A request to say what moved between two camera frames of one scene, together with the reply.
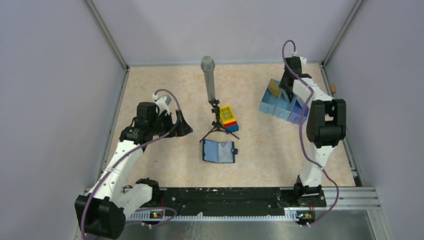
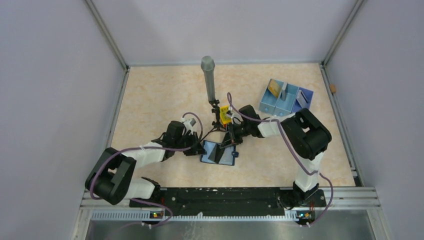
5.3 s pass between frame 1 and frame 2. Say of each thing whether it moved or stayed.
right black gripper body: moved
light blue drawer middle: stayed
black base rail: stayed
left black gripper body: moved
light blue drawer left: stayed
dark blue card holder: moved
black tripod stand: stayed
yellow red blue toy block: stayed
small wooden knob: stayed
